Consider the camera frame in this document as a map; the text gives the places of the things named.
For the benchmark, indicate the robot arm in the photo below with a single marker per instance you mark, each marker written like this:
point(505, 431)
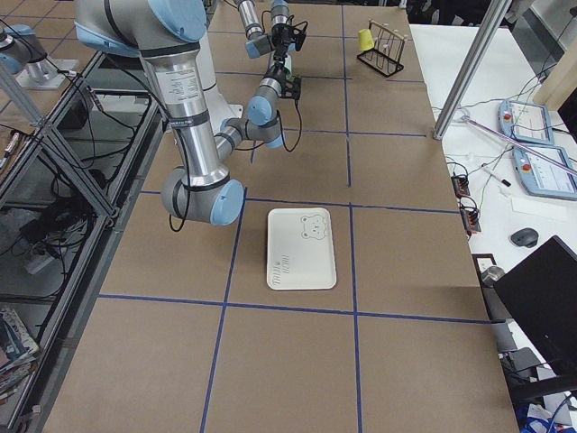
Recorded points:
point(258, 40)
point(170, 40)

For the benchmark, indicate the upper teach pendant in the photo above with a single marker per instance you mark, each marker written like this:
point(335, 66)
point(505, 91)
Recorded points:
point(526, 122)

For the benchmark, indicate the black wire cup rack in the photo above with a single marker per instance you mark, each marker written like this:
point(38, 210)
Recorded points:
point(389, 45)

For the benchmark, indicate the lower teach pendant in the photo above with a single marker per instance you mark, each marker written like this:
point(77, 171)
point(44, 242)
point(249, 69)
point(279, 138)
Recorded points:
point(541, 178)

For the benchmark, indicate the grey computer mouse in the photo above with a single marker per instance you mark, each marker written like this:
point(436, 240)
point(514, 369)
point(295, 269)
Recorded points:
point(525, 237)

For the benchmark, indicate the yellow cup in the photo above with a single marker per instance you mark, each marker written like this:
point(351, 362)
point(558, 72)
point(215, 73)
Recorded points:
point(365, 40)

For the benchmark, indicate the black laptop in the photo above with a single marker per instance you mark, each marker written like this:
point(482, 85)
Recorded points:
point(540, 295)

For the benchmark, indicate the aluminium frame post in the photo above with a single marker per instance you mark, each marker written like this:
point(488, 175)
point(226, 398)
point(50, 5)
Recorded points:
point(489, 25)

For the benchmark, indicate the teach pendant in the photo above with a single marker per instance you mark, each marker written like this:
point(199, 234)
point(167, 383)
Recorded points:
point(541, 178)
point(526, 122)

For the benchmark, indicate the pale green cup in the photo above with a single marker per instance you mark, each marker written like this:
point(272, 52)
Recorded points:
point(286, 66)

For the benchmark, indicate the stack of magazines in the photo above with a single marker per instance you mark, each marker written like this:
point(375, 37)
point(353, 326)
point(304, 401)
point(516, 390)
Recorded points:
point(18, 352)

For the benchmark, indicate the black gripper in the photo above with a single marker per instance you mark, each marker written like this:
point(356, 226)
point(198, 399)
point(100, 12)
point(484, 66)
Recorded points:
point(282, 39)
point(279, 74)

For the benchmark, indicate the cream bear serving tray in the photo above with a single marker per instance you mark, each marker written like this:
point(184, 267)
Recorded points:
point(300, 249)

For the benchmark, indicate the black marker pen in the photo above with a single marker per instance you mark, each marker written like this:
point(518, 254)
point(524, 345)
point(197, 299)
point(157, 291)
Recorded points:
point(495, 176)

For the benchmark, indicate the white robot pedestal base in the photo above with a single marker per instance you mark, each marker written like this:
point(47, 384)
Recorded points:
point(218, 108)

